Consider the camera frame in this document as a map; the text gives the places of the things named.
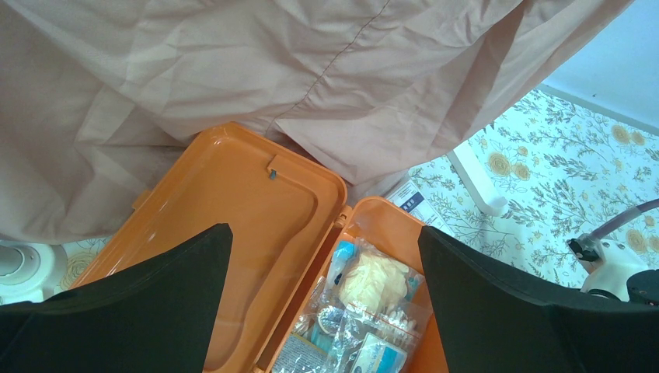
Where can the orange plastic medicine box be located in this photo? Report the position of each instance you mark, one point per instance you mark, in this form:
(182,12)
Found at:
(287,215)

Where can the pink fabric shorts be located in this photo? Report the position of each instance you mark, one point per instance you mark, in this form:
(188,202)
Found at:
(98,98)

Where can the silver clothes rack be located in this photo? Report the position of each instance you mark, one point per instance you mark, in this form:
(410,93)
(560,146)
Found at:
(30,272)

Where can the alcohol wipes bag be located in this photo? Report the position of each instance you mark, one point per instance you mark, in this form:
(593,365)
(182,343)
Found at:
(365,354)

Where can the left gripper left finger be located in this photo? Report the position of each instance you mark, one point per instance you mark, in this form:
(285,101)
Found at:
(155,316)

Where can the bagged latex gloves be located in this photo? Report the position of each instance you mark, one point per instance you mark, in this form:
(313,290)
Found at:
(378,282)

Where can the floral table mat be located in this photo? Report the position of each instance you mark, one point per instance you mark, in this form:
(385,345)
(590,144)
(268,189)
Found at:
(559,207)

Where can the blue cotton swab pack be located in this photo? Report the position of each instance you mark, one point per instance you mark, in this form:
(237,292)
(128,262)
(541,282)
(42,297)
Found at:
(343,254)

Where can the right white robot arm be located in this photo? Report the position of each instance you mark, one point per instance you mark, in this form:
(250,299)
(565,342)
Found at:
(615,271)

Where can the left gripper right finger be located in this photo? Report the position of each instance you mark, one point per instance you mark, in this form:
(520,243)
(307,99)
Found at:
(493,317)

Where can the white rectangular box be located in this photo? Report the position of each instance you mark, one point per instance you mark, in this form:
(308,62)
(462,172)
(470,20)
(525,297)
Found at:
(475,179)

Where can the gauze pad packet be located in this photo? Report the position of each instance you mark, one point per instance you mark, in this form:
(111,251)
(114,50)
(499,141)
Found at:
(301,355)

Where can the white blue medicine sachet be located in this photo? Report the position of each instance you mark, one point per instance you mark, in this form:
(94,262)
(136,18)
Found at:
(407,196)

